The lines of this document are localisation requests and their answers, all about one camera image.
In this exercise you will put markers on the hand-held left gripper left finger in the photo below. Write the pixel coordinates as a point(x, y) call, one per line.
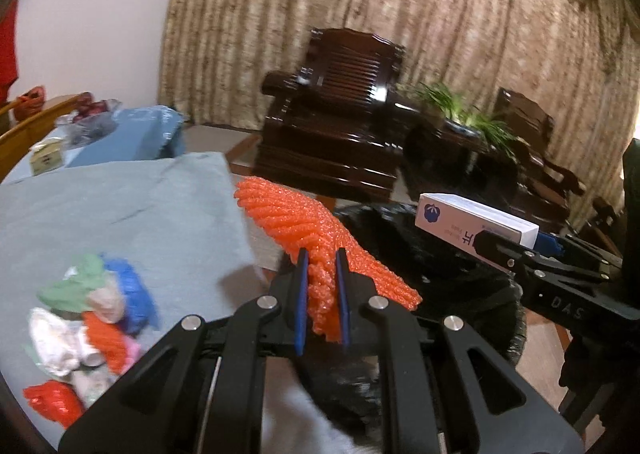
point(300, 304)

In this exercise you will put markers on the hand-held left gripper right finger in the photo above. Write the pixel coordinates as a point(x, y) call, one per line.
point(342, 304)

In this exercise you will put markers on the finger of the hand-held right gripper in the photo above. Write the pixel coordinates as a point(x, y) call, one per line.
point(500, 246)
point(549, 244)

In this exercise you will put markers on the white and blue carton box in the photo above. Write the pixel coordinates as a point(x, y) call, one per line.
point(465, 214)

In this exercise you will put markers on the black trash bag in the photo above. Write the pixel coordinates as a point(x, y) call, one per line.
point(450, 269)

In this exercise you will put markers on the green and white radish toy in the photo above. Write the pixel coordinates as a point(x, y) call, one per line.
point(65, 291)

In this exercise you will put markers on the dark wooden side table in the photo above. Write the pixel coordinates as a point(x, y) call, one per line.
point(440, 164)

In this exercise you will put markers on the dark wooden armchair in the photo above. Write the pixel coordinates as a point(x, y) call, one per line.
point(340, 134)
point(530, 134)

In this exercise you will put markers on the green potted plant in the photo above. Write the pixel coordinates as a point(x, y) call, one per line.
point(450, 102)

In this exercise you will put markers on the blue foam net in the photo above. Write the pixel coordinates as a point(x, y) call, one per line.
point(132, 294)

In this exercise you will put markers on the beige crumpled paper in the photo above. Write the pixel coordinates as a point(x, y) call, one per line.
point(105, 304)

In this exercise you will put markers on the grey-blue table cloth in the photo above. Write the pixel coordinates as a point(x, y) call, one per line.
point(125, 214)

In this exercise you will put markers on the white patterned wrapper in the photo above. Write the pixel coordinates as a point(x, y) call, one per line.
point(92, 384)

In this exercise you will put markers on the blue cloth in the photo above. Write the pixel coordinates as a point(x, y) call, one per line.
point(140, 134)

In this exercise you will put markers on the white crumpled wrapper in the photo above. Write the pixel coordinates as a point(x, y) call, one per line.
point(50, 341)

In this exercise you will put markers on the clear bag of red fruit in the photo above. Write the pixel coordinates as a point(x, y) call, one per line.
point(87, 112)

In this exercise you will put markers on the small cream box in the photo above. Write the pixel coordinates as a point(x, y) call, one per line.
point(46, 159)

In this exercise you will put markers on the red basket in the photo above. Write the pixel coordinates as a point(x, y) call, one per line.
point(30, 104)

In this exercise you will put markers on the red cloth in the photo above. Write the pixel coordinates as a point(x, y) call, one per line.
point(7, 54)

